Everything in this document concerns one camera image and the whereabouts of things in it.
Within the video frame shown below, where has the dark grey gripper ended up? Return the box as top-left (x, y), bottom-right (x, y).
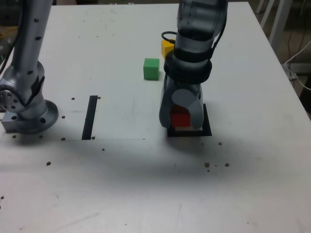
top-left (159, 77), bottom-right (204, 129)

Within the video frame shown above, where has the red cube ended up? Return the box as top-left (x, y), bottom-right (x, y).
top-left (171, 104), bottom-right (190, 128)

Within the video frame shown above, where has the green cube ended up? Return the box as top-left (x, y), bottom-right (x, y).
top-left (143, 58), bottom-right (160, 81)

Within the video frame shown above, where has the yellow cube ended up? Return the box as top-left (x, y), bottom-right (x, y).
top-left (161, 40), bottom-right (175, 59)

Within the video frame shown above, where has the black tape square outline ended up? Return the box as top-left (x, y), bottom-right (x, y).
top-left (167, 103), bottom-right (212, 138)

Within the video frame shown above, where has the black tape strip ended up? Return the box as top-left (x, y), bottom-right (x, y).
top-left (81, 95), bottom-right (99, 141)

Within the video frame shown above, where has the white cable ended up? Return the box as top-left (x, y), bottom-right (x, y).
top-left (283, 40), bottom-right (311, 91)

